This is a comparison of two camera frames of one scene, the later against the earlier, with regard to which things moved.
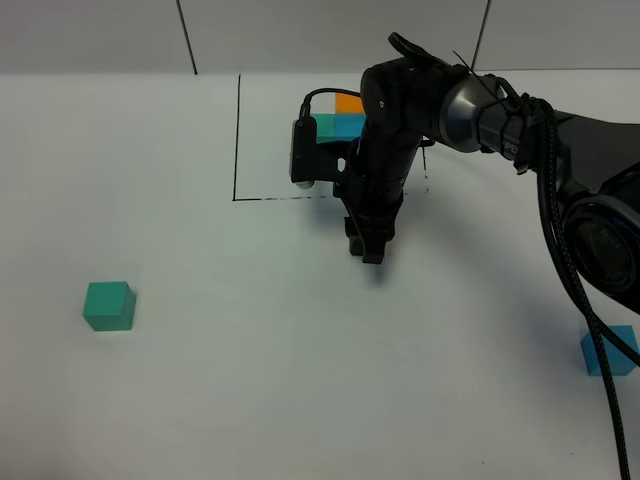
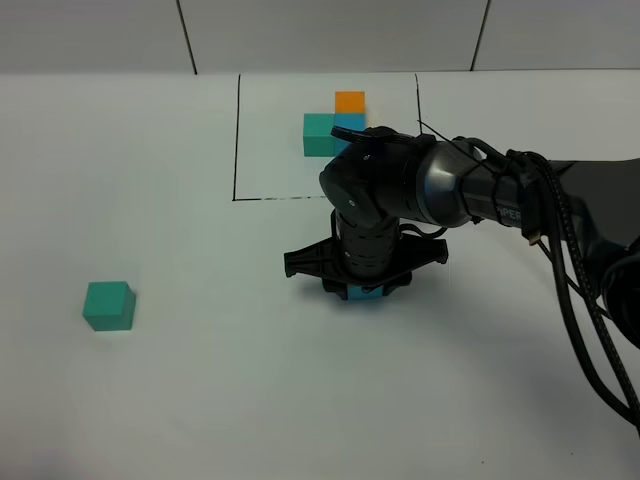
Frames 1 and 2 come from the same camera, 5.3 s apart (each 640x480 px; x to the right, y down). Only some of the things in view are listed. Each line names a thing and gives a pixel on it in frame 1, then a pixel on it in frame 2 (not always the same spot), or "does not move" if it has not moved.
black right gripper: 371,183 → 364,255
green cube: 109,305 does not move
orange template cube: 348,104 does not move
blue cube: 618,363 → 355,292
